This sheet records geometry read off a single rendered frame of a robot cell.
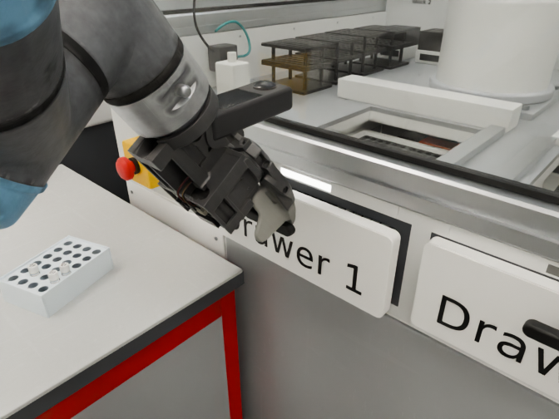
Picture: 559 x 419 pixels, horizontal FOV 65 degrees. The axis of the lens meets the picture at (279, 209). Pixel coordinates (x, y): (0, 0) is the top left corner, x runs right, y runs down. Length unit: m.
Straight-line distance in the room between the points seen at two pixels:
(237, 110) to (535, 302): 0.31
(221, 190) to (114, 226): 0.47
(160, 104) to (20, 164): 0.12
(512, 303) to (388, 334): 0.18
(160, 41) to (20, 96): 0.15
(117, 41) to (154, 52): 0.03
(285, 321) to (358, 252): 0.25
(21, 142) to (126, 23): 0.11
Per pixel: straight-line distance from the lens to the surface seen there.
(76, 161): 1.30
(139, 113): 0.35
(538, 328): 0.43
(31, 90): 0.21
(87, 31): 0.30
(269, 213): 0.47
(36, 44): 0.19
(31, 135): 0.24
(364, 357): 0.64
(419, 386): 0.61
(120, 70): 0.32
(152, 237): 0.79
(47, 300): 0.66
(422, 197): 0.47
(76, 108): 0.29
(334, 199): 0.53
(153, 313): 0.63
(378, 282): 0.50
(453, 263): 0.46
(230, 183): 0.40
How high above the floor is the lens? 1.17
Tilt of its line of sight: 29 degrees down
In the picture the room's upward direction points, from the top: straight up
